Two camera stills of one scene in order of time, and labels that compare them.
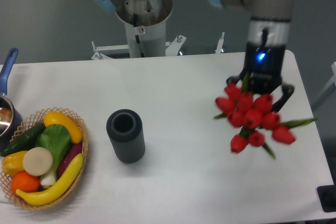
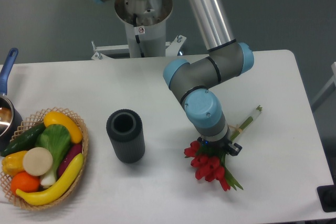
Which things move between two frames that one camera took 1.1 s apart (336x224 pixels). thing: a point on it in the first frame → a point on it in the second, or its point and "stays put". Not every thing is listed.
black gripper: x=265 y=63 → x=221 y=145
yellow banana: x=57 y=189 stays put
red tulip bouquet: x=250 y=116 → x=209 y=163
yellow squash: x=75 y=133 stays put
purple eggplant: x=71 y=153 stays put
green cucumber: x=23 y=142 stays put
